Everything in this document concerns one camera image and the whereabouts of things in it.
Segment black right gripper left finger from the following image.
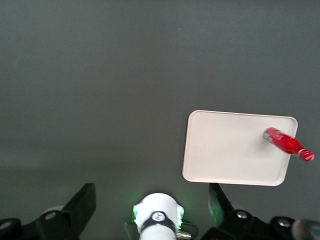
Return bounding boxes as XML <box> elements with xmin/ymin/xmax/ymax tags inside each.
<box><xmin>61</xmin><ymin>182</ymin><xmax>97</xmax><ymax>240</ymax></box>

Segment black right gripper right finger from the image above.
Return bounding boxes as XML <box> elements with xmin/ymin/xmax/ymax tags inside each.
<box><xmin>207</xmin><ymin>183</ymin><xmax>236</xmax><ymax>226</ymax></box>

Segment red coke bottle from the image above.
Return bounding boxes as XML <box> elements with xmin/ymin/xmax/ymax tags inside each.
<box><xmin>262</xmin><ymin>126</ymin><xmax>316</xmax><ymax>163</ymax></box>

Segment beige plastic tray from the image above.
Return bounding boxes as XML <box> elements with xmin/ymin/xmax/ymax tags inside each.
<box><xmin>181</xmin><ymin>109</ymin><xmax>299</xmax><ymax>187</ymax></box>

